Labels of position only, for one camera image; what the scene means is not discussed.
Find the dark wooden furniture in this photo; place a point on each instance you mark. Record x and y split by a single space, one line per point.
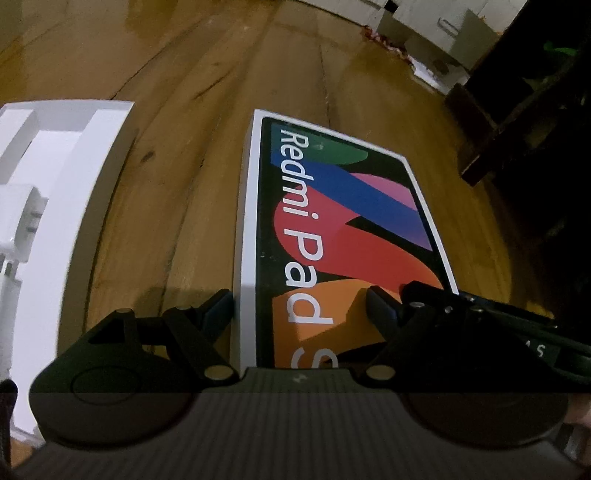
531 101

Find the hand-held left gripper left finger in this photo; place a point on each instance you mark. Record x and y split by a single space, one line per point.
220 308

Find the open white box tray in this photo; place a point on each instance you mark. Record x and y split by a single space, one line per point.
74 221

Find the white paper sheets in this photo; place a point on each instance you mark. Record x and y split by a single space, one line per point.
427 73

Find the white charger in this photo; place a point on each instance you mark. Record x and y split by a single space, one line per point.
21 217

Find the white cabinet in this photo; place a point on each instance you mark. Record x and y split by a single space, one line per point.
434 32

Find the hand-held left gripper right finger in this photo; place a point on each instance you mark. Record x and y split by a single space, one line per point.
379 308

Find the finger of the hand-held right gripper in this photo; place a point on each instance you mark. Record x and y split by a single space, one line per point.
480 305

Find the colourful tablet box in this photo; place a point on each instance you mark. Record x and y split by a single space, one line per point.
341 240

